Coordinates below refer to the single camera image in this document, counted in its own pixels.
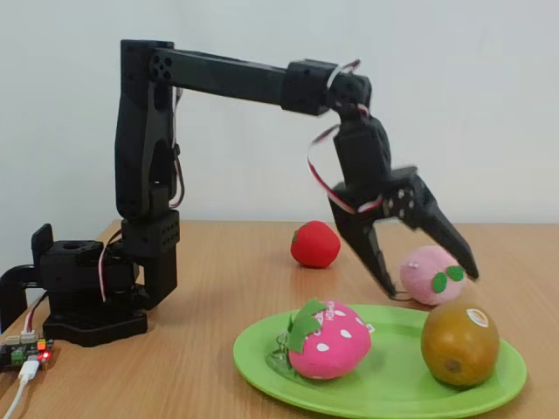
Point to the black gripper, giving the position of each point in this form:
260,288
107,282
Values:
403,199

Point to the brown kiwi fruit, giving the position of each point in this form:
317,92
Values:
458,349

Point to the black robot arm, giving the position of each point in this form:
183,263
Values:
135,131

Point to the green oval plate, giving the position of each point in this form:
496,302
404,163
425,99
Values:
384,384

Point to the pink peach plush toy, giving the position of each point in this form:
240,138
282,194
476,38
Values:
419,279

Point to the red tomato plush toy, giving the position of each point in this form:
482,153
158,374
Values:
312,244

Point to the pink strawberry plush toy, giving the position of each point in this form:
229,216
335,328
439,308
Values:
336,349

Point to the black table clamp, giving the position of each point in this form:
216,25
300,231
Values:
8,297

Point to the motor controller board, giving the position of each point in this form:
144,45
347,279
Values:
17,353

